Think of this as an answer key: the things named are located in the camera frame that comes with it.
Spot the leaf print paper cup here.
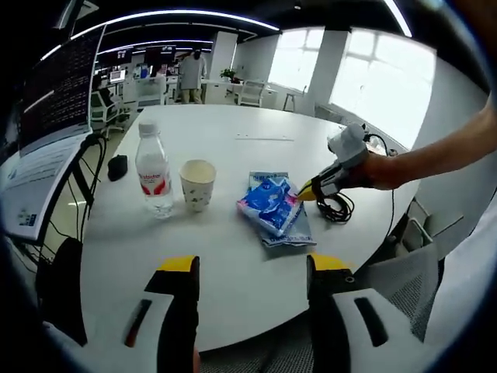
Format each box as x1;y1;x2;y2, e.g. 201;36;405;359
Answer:
178;158;217;213

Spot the blue plastic packet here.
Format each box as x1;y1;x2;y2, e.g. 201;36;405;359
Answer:
237;179;306;238

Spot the person's right hand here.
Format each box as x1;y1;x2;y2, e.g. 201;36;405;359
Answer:
351;151;395;191

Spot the person's white shirt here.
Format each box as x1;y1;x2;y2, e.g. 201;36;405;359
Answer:
425;209;497;364

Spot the white blue printed bag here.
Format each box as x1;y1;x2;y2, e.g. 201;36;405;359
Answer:
248;170;318;249

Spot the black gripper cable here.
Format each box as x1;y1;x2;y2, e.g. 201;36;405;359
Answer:
364;133;397;242

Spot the white mesh office chair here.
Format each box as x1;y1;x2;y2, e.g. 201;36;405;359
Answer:
237;79;267;106

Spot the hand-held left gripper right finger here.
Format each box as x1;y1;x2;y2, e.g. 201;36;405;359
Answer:
305;252;428;373

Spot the white table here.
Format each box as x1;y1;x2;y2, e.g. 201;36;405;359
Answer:
79;103;422;353

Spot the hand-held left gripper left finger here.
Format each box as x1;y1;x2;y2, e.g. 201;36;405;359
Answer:
83;255;201;373

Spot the black office chair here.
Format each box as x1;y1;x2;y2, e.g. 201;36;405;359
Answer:
36;236;89;347

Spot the black computer mouse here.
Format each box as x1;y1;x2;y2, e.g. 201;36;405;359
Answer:
107;154;130;183

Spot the grey mesh office chair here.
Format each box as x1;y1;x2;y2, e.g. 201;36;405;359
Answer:
359;242;446;343

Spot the white table cable cover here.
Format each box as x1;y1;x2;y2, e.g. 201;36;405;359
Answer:
235;133;294;141

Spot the clear plastic water bottle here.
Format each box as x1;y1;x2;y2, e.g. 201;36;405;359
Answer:
134;120;175;221

